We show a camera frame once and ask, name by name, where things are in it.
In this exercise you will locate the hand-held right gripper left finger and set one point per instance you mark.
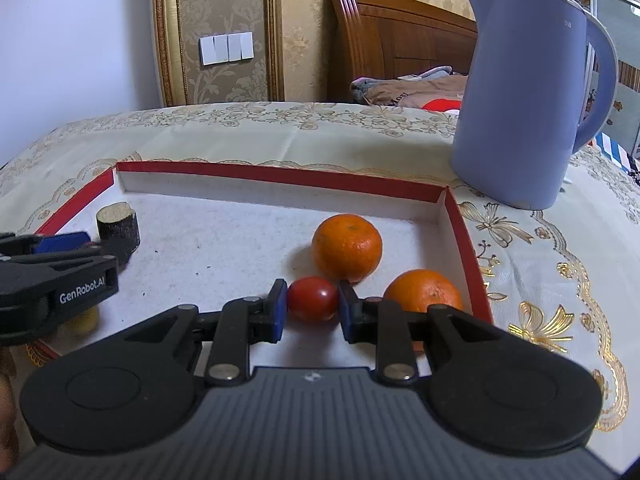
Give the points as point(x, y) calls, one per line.
point(279, 312)

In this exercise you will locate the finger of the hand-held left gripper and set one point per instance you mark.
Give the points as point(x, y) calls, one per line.
point(62, 242)
point(112, 251)

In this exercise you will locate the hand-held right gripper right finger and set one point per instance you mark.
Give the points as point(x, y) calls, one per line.
point(348, 315)

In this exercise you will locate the dark sugarcane piece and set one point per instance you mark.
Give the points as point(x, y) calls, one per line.
point(117, 222)

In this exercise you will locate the small red tomato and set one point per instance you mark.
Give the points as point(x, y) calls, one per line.
point(312, 300)

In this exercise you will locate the small yellow fruit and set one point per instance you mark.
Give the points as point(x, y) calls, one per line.
point(82, 321)

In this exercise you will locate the orange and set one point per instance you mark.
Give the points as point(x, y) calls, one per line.
point(347, 247)
point(422, 292)

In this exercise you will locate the red cardboard box lid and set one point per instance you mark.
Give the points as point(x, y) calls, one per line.
point(280, 173)

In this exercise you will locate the person's left hand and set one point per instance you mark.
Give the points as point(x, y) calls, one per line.
point(6, 400)

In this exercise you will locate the cream gold embroidered tablecloth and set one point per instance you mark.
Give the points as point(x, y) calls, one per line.
point(540, 280)

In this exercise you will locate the red and white bag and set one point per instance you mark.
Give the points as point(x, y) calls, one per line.
point(442, 105)

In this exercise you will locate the grey blue cloth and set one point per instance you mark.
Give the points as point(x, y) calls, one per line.
point(370, 85)

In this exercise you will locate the tan blanket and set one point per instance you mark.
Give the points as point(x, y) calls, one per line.
point(430, 90)

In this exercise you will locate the light blue electric kettle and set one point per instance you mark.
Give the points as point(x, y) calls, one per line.
point(515, 110)

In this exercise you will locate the wooden bed headboard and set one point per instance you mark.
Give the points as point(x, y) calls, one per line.
point(400, 40)

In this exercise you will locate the blue white striped cloth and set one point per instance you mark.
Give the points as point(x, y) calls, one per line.
point(617, 152)

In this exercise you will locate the gold wall moulding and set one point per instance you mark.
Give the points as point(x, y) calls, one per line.
point(165, 35)

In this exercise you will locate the white wall light switch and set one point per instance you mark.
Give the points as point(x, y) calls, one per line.
point(226, 49)

